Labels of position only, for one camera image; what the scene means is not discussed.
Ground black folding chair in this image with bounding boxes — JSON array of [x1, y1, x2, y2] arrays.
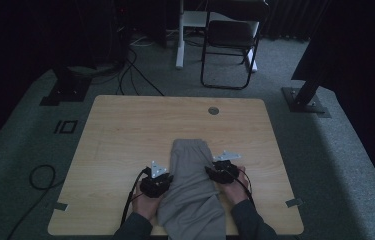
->
[[200, 0, 271, 91]]

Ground black looped floor cable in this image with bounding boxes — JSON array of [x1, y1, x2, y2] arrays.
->
[[6, 163, 67, 240]]

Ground grey pants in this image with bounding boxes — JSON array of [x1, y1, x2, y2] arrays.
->
[[156, 138, 228, 240]]

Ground white floor cable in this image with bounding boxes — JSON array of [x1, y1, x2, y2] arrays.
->
[[129, 31, 179, 48]]

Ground hand-held gripper cable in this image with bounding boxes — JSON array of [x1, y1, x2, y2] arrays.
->
[[119, 167, 152, 228], [225, 166, 257, 207]]

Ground left hand-held gripper cable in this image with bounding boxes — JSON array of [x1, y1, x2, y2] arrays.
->
[[119, 167, 152, 228]]

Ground black stand base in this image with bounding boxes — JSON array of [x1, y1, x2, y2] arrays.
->
[[39, 65, 93, 107]]

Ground person's left hand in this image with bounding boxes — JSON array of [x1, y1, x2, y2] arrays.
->
[[131, 181, 161, 224]]

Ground black floor cables bundle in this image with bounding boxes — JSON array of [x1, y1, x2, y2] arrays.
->
[[116, 48, 166, 97]]

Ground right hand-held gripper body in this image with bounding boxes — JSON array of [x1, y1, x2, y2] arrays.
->
[[210, 150, 243, 185]]

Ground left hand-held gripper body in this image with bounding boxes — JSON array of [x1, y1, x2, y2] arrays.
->
[[139, 160, 173, 199]]

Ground right hand-held gripper cable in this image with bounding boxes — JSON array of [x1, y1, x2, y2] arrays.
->
[[225, 166, 257, 207]]

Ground person's right hand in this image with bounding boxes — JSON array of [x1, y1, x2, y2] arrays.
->
[[217, 165, 253, 206]]

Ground black stand with base plate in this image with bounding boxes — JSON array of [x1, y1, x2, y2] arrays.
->
[[281, 74, 332, 119]]

